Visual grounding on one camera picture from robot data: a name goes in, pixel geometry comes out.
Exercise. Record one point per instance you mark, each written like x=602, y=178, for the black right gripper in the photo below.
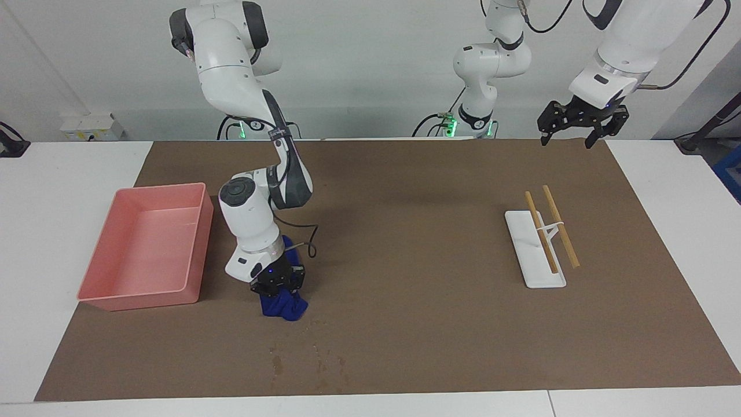
x=281, y=277

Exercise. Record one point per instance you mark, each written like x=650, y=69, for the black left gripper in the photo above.
x=593, y=111

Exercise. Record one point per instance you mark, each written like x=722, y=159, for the blue towel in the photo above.
x=283, y=307

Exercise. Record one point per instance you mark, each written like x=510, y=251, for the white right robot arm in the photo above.
x=231, y=69

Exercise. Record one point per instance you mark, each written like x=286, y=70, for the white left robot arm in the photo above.
x=492, y=63

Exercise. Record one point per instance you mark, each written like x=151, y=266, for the white towel rack tray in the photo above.
x=529, y=255

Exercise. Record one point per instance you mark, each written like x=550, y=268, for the wooden dowel rod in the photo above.
x=564, y=234
x=544, y=240

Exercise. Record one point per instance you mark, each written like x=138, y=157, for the black tripod stand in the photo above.
x=709, y=124

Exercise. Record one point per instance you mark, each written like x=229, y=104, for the brown table mat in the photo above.
x=405, y=260

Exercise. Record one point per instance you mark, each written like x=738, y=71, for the pink plastic bin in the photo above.
x=150, y=249

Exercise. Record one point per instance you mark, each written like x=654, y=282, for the blue box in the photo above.
x=730, y=174

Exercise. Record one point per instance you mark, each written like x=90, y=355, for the black clamp stand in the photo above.
x=11, y=145

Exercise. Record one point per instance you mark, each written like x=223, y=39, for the white wall socket box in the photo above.
x=90, y=127

